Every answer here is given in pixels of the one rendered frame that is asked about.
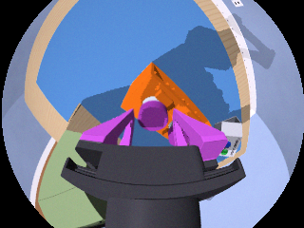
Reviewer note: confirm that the blue flat mat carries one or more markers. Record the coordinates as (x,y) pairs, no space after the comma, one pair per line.
(102,46)

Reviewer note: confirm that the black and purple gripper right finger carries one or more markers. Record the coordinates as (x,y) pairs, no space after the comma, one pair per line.
(209,140)

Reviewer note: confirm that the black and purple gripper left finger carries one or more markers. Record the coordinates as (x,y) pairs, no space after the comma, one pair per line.
(110,131)

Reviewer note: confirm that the white control panel with green and blue buttons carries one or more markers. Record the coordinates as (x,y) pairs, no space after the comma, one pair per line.
(233,132)

